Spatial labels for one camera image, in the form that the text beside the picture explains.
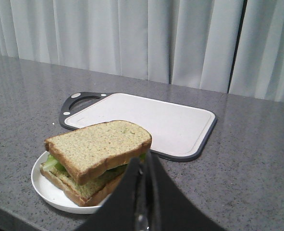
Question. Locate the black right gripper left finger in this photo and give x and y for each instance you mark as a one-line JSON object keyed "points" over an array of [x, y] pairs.
{"points": [[125, 209]]}

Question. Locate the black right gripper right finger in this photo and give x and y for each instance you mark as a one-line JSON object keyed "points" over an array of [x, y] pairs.
{"points": [[168, 208]]}

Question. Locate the green lettuce leaf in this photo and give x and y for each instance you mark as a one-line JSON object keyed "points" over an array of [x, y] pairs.
{"points": [[53, 162]]}

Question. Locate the bread slice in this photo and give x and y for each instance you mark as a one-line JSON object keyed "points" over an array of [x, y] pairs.
{"points": [[87, 153], [89, 194]]}

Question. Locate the white cutting board dark rim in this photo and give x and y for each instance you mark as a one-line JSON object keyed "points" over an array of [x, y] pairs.
{"points": [[179, 132]]}

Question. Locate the white round plate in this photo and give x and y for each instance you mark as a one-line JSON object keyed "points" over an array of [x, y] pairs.
{"points": [[54, 196]]}

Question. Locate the light grey curtain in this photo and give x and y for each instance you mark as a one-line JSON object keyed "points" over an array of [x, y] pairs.
{"points": [[231, 46]]}

